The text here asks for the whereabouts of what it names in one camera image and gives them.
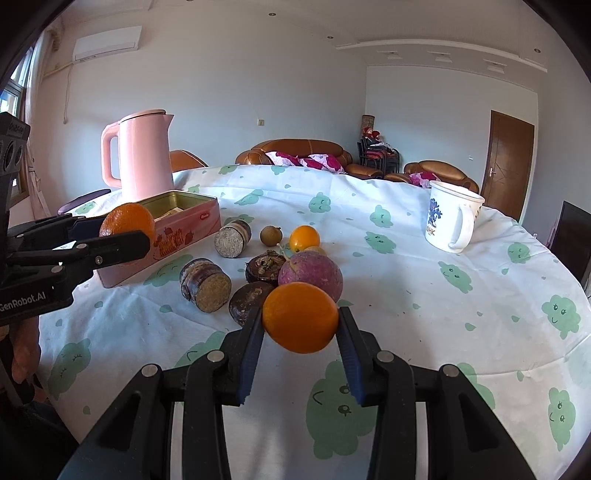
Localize small mandarin orange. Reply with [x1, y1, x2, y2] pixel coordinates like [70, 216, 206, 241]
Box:
[99, 203, 156, 242]

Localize yellow orange kumquat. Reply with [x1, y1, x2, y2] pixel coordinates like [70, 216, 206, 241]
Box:
[288, 225, 321, 253]

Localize brown leather armchair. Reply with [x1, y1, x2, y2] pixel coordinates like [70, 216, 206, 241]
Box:
[384, 160, 480, 193]

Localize brown leather long sofa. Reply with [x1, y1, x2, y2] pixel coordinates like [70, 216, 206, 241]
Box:
[235, 139, 384, 180]

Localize armchair pink cushion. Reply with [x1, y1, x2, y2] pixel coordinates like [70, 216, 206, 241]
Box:
[409, 171, 440, 189]

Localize white air conditioner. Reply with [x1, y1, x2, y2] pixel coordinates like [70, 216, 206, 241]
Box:
[72, 26, 142, 63]

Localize pink tin box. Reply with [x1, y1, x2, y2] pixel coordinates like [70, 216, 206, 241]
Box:
[98, 190, 221, 288]

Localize brown wooden door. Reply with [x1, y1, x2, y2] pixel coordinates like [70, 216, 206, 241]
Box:
[481, 110, 535, 220]

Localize pink floral cushion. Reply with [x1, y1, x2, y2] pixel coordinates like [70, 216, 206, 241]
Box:
[266, 151, 346, 174]

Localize white cloud pattern tablecloth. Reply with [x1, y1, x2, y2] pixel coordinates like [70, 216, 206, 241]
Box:
[40, 165, 590, 479]

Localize purple round fruit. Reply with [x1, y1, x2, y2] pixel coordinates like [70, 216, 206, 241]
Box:
[277, 251, 344, 302]

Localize stacked dark chairs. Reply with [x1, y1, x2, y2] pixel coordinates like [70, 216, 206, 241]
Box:
[358, 114, 401, 175]

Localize white mug blue print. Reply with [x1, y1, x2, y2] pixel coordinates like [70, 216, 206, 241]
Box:
[425, 181, 485, 254]

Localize brown longan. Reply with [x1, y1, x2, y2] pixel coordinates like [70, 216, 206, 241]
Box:
[259, 225, 283, 247]

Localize brown chair back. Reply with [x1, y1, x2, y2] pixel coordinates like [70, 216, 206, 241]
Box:
[169, 150, 207, 173]

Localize black television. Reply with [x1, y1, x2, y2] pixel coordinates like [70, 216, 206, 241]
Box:
[550, 201, 591, 288]

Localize pink electric kettle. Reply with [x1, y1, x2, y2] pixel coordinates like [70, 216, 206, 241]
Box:
[100, 109, 173, 202]

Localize large orange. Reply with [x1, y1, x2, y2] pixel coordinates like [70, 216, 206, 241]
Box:
[262, 282, 339, 354]

